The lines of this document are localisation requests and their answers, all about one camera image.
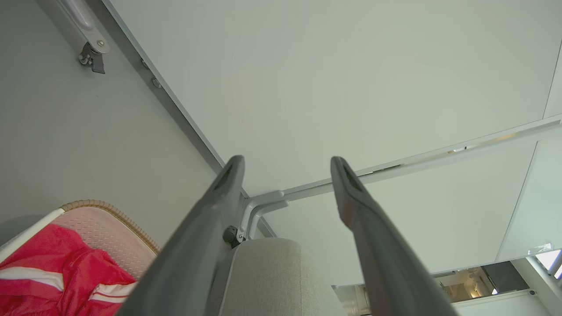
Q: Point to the white partition board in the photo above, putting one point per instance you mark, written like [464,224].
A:
[307,66]

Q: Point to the white laundry basket brown rim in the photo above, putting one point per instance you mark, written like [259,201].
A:
[105,228]

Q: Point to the grey fabric sofa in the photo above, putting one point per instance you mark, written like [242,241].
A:
[272,281]

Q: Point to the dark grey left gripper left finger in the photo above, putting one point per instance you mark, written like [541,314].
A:
[193,254]

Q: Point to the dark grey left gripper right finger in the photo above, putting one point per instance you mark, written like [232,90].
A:
[386,263]

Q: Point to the red shorts with white stripes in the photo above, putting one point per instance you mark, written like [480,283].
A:
[52,254]

